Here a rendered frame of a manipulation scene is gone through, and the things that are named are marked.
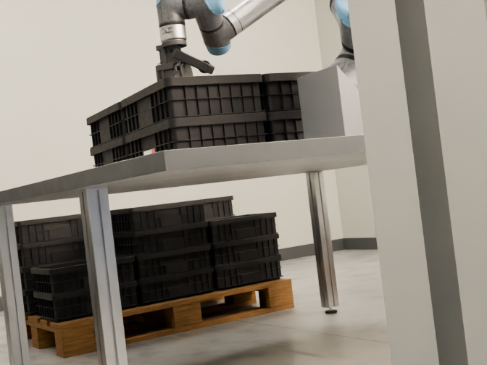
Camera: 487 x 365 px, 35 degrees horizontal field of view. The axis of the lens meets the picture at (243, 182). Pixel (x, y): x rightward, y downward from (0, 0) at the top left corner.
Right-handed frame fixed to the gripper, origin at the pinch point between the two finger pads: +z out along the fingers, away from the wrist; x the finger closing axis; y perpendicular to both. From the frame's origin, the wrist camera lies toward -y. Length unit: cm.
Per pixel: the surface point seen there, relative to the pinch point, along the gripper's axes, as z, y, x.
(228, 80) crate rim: -6.5, -13.5, 0.7
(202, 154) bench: 16, -30, 58
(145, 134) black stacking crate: 4.8, 14.0, 1.8
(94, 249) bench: 34.8, 18.2, 27.8
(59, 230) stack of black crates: 32, 132, -112
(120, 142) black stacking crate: 4.5, 31.5, -13.0
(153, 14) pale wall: -121, 183, -333
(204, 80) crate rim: -6.8, -8.7, 6.4
